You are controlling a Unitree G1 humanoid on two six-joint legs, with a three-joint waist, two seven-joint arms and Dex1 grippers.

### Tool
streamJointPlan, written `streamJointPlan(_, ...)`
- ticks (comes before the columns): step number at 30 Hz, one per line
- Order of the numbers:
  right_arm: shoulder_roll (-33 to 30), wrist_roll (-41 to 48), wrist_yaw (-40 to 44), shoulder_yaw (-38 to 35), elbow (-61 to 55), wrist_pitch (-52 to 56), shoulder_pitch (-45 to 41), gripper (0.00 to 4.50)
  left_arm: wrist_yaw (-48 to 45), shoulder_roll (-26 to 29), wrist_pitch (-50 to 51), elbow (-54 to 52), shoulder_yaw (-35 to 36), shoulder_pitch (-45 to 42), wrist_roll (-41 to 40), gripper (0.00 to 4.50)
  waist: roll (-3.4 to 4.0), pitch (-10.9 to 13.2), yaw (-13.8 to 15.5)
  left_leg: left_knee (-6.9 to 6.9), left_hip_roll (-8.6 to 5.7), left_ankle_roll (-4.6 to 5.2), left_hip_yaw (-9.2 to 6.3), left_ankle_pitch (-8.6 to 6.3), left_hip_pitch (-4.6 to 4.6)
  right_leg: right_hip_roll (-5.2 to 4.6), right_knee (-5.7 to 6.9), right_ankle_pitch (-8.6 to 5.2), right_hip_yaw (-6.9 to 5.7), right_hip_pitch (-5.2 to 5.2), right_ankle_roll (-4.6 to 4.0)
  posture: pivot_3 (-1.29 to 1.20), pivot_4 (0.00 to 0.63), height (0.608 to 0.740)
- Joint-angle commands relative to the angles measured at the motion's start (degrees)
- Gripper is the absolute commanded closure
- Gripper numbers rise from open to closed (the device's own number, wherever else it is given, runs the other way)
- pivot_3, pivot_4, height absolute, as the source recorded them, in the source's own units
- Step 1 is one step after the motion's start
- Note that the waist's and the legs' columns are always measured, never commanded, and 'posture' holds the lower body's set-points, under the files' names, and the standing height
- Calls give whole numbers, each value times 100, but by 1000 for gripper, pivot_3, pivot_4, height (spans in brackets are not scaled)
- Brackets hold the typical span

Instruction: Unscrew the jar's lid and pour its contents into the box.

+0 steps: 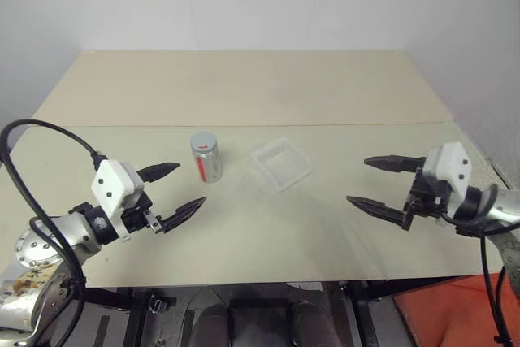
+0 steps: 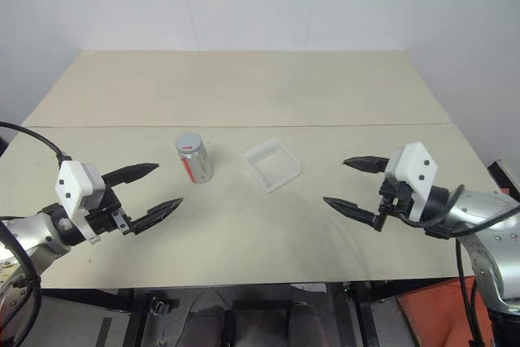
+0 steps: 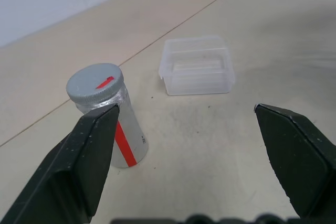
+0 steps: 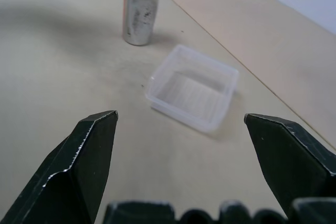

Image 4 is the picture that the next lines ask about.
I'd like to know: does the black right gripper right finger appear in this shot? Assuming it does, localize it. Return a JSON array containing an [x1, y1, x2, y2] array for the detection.
[[244, 113, 336, 218]]

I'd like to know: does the clear plastic container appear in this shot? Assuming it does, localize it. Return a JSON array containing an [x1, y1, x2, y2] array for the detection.
[[146, 44, 240, 133]]

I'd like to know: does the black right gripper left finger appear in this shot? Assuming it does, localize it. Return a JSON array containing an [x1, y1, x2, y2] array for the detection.
[[0, 110, 119, 224]]

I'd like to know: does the silver jar with grey lid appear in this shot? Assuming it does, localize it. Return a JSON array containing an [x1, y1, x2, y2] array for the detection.
[[122, 0, 160, 46]]

